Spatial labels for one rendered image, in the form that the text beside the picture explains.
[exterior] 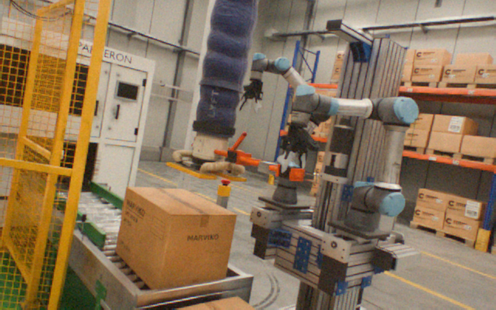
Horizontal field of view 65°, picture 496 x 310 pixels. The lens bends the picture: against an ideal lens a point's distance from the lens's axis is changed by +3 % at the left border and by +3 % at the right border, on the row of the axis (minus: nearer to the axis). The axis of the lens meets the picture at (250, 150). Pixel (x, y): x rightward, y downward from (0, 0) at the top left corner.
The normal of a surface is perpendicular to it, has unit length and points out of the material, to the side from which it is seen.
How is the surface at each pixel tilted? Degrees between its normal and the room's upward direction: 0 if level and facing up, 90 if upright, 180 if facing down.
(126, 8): 90
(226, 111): 75
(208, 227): 90
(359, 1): 90
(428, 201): 91
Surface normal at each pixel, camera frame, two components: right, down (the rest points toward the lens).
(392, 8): -0.71, -0.10
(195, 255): 0.62, 0.15
